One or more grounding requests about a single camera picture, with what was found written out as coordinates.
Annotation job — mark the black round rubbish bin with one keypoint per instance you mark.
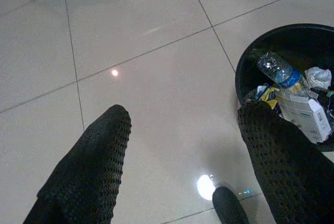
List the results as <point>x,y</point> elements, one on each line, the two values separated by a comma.
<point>250,51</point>

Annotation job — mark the crumpled white paper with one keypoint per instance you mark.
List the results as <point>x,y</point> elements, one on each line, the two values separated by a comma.
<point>318,77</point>

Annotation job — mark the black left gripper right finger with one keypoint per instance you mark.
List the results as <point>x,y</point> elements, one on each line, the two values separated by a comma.
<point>287,171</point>

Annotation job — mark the clear plastic bottle blue label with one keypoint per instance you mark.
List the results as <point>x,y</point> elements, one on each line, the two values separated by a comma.
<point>274,67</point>

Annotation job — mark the yellow blue packet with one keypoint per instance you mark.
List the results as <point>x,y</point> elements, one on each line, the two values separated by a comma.
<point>270,96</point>

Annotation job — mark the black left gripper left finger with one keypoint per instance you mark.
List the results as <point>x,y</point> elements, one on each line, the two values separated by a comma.
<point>88,171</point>

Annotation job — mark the white cardboard box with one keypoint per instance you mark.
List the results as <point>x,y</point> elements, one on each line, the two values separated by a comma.
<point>300,109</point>

